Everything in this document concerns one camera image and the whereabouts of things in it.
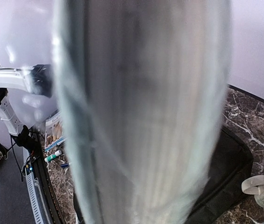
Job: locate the pale green shrink-wrapped book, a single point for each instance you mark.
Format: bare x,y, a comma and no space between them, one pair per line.
141,85

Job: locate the dog picture book Bark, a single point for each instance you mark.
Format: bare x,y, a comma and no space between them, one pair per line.
53,131

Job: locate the black student backpack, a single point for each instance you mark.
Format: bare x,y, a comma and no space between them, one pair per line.
223,172

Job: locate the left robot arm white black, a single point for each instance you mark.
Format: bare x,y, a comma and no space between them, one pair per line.
37,80

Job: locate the white pen blue cap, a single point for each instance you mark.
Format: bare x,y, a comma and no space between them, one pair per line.
66,165

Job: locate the white green glue stick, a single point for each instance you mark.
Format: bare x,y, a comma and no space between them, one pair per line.
53,156

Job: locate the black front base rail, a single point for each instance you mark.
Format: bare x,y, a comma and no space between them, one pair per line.
49,200

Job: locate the white slotted cable duct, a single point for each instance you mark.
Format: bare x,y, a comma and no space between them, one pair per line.
40,213

